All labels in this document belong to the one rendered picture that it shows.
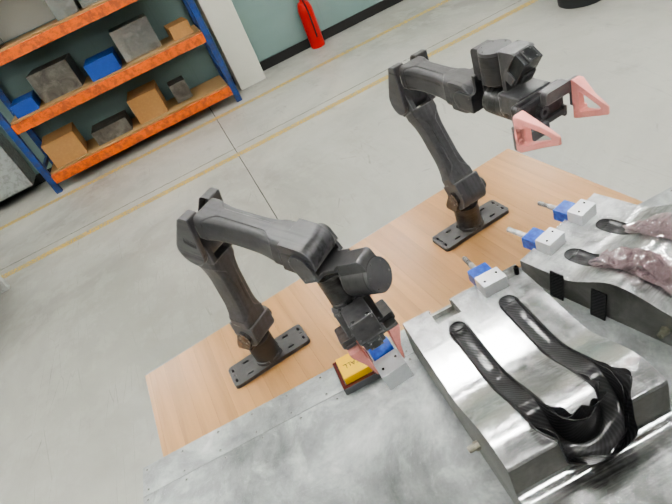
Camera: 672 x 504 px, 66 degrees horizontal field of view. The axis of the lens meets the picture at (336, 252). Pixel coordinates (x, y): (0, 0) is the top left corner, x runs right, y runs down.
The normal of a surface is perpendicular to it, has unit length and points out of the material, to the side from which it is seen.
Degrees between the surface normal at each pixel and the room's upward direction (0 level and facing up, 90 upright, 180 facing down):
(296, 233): 14
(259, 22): 90
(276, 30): 90
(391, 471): 0
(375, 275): 71
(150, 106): 90
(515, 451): 7
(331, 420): 0
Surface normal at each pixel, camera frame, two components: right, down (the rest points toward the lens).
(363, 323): 0.17, 0.23
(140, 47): 0.37, 0.47
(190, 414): -0.34, -0.73
